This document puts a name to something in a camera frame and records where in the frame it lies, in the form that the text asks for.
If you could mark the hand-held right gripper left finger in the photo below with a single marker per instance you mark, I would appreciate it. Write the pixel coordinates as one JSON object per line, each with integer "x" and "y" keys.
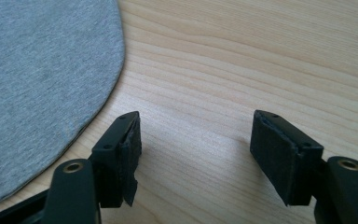
{"x": 118, "y": 161}

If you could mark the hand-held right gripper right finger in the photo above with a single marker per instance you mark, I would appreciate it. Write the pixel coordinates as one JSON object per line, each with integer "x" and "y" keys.
{"x": 279, "y": 158}

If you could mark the grey fabric garment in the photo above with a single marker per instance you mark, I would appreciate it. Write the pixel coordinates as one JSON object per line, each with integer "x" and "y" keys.
{"x": 43, "y": 77}

